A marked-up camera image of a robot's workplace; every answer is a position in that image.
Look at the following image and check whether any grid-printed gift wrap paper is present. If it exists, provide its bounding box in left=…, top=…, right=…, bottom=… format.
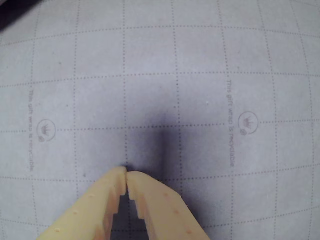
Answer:
left=0, top=0, right=320, bottom=240

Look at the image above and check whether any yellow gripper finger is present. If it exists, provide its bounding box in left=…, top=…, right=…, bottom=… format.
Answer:
left=126, top=170, right=212, bottom=240
left=34, top=165, right=128, bottom=240

